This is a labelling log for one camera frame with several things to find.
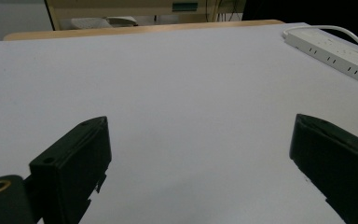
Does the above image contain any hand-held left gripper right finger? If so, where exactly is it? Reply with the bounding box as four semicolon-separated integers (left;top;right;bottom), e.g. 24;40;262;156
289;113;358;224

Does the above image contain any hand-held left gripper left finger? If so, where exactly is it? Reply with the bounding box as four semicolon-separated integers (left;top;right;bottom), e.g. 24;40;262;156
28;116;113;224

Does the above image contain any white power strip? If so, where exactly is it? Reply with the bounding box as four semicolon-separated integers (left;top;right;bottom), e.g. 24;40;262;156
283;30;358;91

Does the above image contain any white bundled cloth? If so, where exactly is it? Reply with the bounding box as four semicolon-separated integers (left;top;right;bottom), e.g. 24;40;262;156
69;16;138;30

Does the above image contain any white power cable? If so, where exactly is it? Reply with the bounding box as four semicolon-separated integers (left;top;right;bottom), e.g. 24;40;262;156
282;24;358;57

